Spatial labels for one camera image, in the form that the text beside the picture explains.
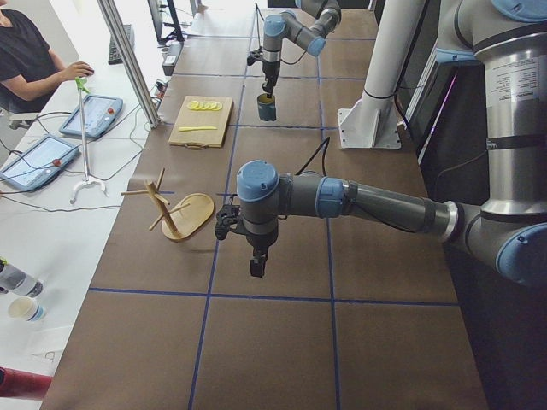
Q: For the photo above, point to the teach pendant tablet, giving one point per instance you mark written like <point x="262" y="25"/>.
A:
<point x="100" y="113"/>
<point x="40" y="164"/>

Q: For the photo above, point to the red object at edge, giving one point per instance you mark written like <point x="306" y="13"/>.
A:
<point x="24" y="385"/>

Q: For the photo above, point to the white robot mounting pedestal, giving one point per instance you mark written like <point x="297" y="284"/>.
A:
<point x="372" y="121"/>

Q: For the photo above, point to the wooden cup storage rack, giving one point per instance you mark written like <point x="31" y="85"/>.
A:
<point x="182" y="220"/>

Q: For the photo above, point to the clear water bottle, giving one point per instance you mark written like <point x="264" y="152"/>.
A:
<point x="15" y="280"/>

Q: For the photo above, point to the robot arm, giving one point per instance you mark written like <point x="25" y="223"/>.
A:
<point x="285" y="25"/>
<point x="508" y="231"/>

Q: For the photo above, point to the white stand with green clip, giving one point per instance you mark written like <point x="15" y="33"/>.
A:
<point x="88" y="180"/>

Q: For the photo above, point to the wooden cutting board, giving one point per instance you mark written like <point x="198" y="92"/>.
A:
<point x="201" y="139"/>

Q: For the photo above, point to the blue ribbed cup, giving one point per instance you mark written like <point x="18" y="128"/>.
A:
<point x="266" y="106"/>

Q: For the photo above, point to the person in black shirt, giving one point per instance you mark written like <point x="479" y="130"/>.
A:
<point x="31" y="71"/>

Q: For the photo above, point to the near teach pendant tablet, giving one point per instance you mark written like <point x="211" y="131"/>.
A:
<point x="40" y="164"/>

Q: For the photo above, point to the far teach pendant tablet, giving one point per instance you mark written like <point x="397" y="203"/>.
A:
<point x="100" y="113"/>

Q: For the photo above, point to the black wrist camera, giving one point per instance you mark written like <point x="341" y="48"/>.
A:
<point x="228" y="220"/>

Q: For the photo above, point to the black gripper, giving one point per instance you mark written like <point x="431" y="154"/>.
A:
<point x="259" y="243"/>
<point x="270" y="70"/>

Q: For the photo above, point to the white paper cup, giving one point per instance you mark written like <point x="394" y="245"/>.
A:
<point x="26" y="308"/>

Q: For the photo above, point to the yellow plastic knife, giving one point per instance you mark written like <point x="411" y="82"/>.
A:
<point x="196" y="128"/>

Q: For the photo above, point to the person's hand on mouse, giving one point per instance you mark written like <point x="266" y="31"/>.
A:
<point x="76" y="70"/>

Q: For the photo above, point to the aluminium frame post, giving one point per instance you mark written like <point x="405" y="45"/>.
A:
<point x="114" y="24"/>

